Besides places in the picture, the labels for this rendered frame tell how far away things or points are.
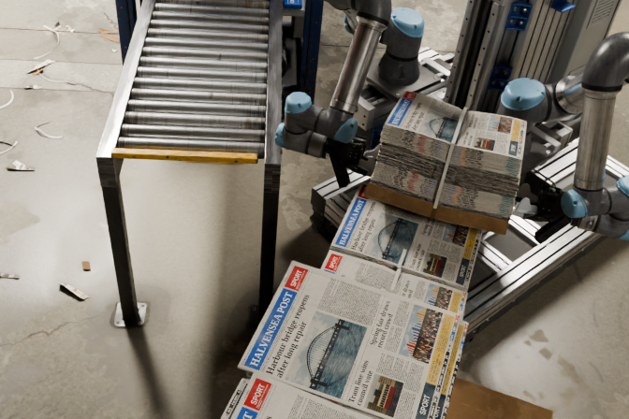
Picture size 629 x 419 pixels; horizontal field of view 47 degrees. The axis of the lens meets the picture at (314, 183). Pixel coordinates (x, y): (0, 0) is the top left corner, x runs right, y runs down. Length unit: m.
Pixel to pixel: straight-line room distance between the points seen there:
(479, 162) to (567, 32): 0.84
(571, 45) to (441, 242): 0.93
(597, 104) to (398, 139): 0.50
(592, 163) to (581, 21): 0.70
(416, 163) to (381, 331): 0.59
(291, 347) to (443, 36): 3.36
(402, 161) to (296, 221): 1.29
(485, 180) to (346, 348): 0.67
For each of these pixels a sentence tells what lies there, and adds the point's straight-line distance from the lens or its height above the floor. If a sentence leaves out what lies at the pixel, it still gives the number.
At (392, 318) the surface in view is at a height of 1.07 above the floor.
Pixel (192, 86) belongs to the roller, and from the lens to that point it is 2.50.
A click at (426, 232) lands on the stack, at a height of 0.83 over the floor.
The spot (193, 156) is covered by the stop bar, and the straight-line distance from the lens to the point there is 2.16.
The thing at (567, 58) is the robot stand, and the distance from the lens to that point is 2.61.
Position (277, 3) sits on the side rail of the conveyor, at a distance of 2.99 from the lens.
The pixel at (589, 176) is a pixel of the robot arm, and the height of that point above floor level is 1.05.
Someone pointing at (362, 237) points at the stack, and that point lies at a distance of 1.94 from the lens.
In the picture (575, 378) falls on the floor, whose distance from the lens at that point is 2.89.
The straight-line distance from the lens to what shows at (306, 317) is 1.45.
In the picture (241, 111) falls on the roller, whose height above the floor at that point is 0.79.
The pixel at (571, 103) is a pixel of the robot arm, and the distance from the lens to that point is 2.25.
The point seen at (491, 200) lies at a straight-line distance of 1.91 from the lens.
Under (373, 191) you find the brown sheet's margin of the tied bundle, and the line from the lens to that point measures 1.94.
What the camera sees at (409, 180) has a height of 0.97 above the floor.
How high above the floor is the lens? 2.22
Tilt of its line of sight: 42 degrees down
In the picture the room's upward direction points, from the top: 6 degrees clockwise
